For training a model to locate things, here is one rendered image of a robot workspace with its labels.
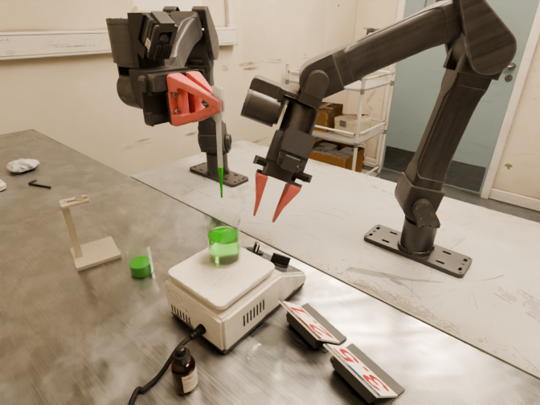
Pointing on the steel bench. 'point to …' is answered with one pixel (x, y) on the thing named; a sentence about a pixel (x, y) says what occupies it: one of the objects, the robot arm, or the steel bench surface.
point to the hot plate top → (220, 277)
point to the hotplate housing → (266, 304)
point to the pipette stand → (105, 250)
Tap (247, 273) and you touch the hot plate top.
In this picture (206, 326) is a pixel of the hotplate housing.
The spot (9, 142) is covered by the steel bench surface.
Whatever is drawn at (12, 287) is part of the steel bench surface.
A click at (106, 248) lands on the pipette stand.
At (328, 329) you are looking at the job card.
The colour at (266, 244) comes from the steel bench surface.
